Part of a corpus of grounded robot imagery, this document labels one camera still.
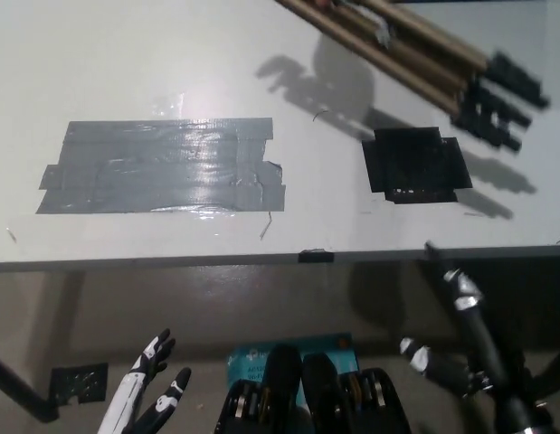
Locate black tape patch on desk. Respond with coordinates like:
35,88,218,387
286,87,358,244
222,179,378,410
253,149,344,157
361,127,473,205

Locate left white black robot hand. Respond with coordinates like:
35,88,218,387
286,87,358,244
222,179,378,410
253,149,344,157
96,328,193,434

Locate black robot torso blocks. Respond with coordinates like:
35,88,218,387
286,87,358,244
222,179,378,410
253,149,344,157
215,344,414,434

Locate small black tape strip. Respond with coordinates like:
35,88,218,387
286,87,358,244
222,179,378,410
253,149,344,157
299,247,335,265

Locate grey duct tape patch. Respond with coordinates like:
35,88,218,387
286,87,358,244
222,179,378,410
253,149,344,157
34,117,288,216

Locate bronze and black camera tripod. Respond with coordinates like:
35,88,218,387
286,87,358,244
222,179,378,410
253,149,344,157
272,0,552,157

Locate black floor tape patch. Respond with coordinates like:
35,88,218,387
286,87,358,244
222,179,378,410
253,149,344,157
50,361,109,405

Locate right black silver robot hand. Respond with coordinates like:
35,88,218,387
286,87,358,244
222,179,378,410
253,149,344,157
399,242,556,434

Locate teal cardboard router box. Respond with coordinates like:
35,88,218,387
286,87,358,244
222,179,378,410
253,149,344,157
227,333,362,408

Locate clear shiny tape patch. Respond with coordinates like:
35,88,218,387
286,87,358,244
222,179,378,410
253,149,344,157
150,92,186,115

